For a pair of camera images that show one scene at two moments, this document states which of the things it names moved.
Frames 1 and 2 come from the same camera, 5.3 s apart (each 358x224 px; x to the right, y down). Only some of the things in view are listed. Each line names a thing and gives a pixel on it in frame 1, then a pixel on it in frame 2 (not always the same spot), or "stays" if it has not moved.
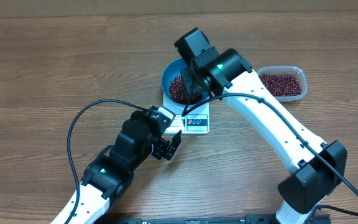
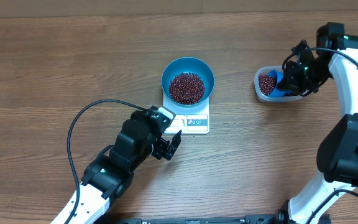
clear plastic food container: [286, 83] stays
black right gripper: [191, 79] to [290, 83]
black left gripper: [163, 145] stays
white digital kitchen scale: [196, 121] stays
